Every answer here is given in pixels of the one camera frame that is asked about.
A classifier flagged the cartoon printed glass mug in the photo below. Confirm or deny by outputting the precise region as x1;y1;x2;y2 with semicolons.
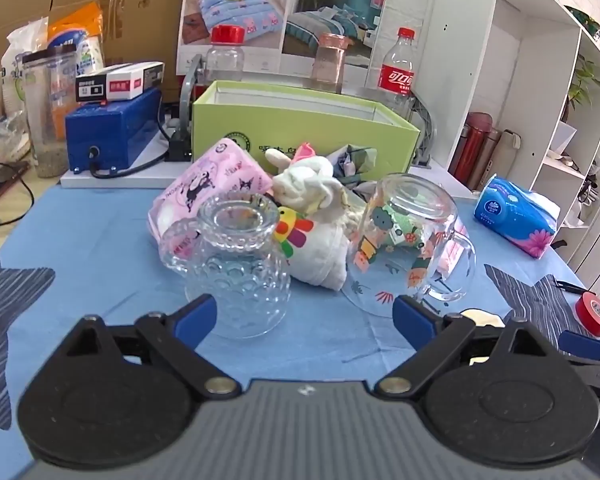
345;172;477;318

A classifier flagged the red tape roll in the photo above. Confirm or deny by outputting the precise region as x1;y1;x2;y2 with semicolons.
574;292;600;337

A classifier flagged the white shelf unit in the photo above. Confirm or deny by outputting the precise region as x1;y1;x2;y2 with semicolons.
415;0;600;301

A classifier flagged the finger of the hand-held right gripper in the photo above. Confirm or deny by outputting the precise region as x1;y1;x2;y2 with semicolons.
559;330;600;376

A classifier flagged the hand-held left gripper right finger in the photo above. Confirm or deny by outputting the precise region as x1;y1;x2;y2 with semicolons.
374;294;563;401

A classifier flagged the white plastic bag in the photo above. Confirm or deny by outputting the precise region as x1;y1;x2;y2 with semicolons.
0;17;50;111

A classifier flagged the white plush toy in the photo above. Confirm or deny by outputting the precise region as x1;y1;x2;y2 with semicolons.
265;142;361;293

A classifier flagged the red thermos bottle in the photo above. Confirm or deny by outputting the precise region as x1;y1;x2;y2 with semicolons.
451;112;494;186

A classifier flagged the brown thermos bottle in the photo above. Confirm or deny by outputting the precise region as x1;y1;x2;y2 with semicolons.
467;127;504;192

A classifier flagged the red label cola bottle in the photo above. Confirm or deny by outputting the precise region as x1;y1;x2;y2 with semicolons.
365;27;417;116

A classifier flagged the large brown cardboard box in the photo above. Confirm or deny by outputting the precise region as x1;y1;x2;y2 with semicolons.
0;0;191;103

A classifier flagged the blue tablecloth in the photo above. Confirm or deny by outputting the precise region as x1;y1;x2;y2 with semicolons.
0;185;600;461

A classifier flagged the black charging cable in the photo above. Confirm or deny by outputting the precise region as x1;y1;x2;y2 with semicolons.
0;177;36;229

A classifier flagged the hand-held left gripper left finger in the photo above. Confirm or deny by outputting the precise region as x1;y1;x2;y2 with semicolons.
62;294;242;401

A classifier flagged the blue metal machine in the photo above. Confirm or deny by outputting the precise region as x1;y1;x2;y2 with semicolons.
64;89;162;173

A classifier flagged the orange snack bag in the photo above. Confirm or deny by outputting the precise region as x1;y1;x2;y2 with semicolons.
47;2;105;141

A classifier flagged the black and white carton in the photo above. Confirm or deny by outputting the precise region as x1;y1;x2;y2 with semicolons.
75;65;112;106

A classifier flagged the black hand tool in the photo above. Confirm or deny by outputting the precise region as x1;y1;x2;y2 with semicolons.
554;277;590;297

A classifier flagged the clear jar red cap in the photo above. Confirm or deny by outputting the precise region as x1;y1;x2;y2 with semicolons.
205;25;246;83

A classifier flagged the blue tissue pack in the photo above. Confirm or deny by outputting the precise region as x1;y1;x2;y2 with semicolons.
474;175;561;259

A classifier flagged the black power cable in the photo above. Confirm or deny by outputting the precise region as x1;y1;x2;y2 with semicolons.
87;146;173;179

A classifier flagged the black power plug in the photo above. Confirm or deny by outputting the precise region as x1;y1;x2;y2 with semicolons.
168;122;195;162

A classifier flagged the grey printed cloth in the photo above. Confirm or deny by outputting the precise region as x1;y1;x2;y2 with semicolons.
330;144;381;188

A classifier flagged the grey pouch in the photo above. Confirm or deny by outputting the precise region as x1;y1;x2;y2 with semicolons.
485;130;522;181

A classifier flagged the pink tissue pack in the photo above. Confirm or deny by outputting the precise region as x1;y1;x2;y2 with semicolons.
147;137;276;256

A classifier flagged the white carton red label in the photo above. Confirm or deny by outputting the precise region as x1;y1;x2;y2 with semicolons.
106;62;166;102

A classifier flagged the bedding wall poster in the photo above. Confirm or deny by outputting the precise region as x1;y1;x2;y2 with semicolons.
177;0;391;86

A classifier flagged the smartphone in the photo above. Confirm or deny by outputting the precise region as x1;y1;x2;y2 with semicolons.
0;160;32;216

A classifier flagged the light green cardboard box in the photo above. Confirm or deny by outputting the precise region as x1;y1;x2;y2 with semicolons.
191;80;422;181

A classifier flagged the clear textured glass cup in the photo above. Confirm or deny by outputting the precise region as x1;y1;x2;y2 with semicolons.
159;192;293;340

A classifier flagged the green potted plant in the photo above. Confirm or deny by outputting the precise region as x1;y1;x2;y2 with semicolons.
569;54;600;108

